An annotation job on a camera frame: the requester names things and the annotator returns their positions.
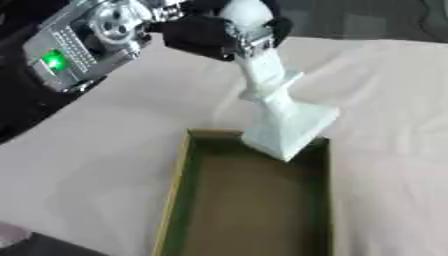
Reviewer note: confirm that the white tower-shaped figure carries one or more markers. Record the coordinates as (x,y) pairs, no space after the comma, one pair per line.
(281,113)

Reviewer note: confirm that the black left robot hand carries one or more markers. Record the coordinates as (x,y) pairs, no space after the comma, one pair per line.
(195,35)

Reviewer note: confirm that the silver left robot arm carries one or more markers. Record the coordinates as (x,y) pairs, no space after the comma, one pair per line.
(64,50)

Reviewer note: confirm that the tan open cardboard box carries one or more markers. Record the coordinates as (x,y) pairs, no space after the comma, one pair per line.
(251,200)

